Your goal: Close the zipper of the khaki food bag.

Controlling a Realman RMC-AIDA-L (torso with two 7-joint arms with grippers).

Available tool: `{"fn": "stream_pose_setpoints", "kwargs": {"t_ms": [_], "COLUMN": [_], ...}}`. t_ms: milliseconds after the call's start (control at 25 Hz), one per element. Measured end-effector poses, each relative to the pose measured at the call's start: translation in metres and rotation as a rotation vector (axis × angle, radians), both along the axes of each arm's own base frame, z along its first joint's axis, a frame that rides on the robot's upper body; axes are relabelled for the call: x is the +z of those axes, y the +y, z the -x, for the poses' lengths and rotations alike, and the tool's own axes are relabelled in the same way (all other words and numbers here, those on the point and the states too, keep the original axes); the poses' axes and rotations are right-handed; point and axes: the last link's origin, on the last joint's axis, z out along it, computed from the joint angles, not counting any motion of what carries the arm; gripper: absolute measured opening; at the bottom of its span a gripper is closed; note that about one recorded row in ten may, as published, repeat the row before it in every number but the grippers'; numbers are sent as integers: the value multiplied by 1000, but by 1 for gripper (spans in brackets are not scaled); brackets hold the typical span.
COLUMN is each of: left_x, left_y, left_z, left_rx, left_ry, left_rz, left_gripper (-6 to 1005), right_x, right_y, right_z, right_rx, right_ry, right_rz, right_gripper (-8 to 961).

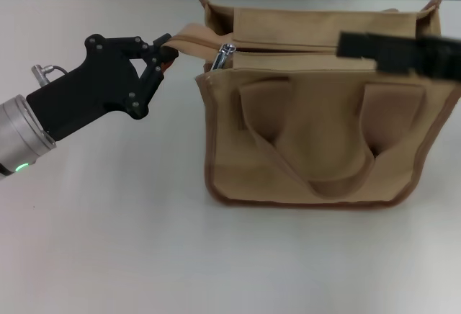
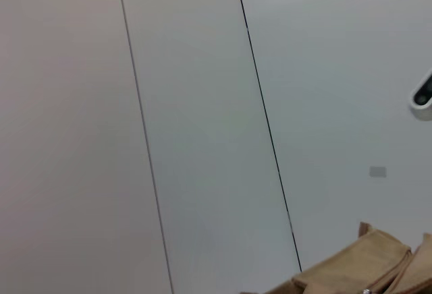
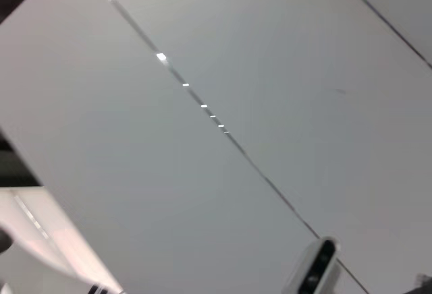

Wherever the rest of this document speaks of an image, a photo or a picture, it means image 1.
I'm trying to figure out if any silver metal zipper pull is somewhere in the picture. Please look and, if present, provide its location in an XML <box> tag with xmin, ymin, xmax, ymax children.
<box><xmin>212</xmin><ymin>42</ymin><xmax>237</xmax><ymax>72</ymax></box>

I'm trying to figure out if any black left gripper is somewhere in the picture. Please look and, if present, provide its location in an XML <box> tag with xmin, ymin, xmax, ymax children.
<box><xmin>27</xmin><ymin>32</ymin><xmax>180</xmax><ymax>139</ymax></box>

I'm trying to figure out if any khaki canvas food bag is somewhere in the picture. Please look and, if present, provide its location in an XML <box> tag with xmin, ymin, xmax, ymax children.
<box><xmin>169</xmin><ymin>0</ymin><xmax>461</xmax><ymax>210</ymax></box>

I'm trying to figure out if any left gripper cable with connectors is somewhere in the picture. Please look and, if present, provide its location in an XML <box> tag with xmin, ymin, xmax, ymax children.
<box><xmin>31</xmin><ymin>62</ymin><xmax>69</xmax><ymax>86</ymax></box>

